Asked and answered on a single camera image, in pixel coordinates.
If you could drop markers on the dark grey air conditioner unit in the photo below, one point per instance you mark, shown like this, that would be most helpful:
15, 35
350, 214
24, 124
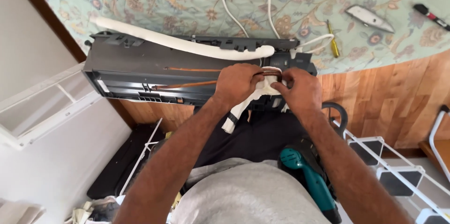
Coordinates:
140, 62

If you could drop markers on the brown wooden bed rail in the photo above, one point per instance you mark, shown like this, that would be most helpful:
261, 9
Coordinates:
52, 16

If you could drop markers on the person's grey shirt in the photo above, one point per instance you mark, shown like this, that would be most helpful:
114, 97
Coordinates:
246, 196

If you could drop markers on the grey utility knife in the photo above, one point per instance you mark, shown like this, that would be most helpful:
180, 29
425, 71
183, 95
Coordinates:
369, 17

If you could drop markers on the white air conditioner cover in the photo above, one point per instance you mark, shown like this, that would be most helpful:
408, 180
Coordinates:
42, 111

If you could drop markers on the black bag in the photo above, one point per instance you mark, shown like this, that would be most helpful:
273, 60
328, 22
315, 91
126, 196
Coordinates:
116, 171

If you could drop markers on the yellow screwdriver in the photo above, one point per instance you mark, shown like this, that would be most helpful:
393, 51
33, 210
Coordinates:
332, 41

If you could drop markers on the brown wooden board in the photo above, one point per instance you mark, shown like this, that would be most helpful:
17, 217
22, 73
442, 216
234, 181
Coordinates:
434, 155

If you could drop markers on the copper coloured bending spring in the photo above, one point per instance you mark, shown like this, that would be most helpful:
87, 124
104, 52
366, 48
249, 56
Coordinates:
270, 73

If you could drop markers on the heap of cloths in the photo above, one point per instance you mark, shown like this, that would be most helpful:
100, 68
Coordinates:
21, 213

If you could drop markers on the person's black trousers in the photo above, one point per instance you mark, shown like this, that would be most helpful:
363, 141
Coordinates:
253, 136

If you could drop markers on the thin copper pipe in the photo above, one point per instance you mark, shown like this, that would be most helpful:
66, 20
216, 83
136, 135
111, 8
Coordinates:
193, 69

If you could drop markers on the white tube frame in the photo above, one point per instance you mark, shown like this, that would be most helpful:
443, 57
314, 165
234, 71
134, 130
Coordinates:
436, 136

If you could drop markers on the thick copper pipe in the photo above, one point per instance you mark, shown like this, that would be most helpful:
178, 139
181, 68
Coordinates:
186, 84

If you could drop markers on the person's left hand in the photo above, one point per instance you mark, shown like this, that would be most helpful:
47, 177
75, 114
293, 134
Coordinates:
233, 85

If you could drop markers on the white step ladder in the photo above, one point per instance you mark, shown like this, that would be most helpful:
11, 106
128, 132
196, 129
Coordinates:
397, 178

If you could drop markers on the person's right hand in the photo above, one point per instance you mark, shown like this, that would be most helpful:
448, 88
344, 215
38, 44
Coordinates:
306, 92

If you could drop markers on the black and red marker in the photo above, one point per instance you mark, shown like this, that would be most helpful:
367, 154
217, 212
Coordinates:
430, 16

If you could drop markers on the white wrapping tape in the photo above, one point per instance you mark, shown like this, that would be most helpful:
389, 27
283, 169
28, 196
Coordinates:
242, 109

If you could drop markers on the white foam insulated pipe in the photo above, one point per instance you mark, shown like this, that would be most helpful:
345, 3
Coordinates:
182, 43

